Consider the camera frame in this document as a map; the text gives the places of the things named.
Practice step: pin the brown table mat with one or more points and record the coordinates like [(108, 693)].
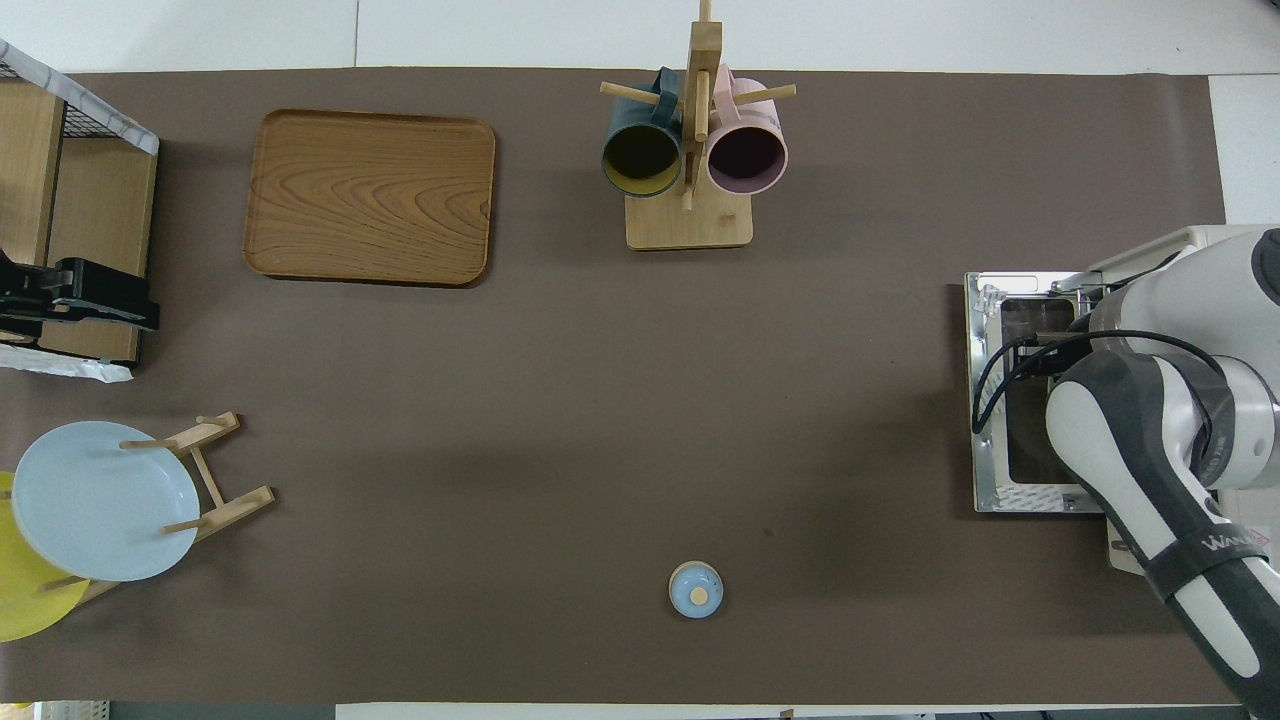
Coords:
[(600, 420)]

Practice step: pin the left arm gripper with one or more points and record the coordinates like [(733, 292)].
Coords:
[(25, 293)]

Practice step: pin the yellow plate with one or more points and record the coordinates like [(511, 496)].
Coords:
[(25, 600)]

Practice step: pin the wooden plate rack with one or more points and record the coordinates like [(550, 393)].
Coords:
[(240, 505)]

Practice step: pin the pink mug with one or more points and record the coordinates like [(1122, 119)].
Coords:
[(765, 115)]

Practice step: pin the toaster oven glass door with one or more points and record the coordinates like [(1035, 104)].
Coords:
[(985, 495)]

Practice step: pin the wooden step shelf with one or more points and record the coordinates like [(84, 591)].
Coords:
[(95, 200)]

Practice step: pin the cream toaster oven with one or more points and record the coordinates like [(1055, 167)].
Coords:
[(1140, 262)]

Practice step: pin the wooden mug tree stand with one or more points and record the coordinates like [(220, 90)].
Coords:
[(690, 225)]

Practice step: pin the dark teal mug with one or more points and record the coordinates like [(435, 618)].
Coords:
[(625, 115)]

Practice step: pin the wooden serving tray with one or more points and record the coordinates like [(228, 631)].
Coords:
[(370, 195)]

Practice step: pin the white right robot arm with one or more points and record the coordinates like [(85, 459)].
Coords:
[(1130, 440)]

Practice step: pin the light blue plate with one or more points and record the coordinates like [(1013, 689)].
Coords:
[(100, 500)]

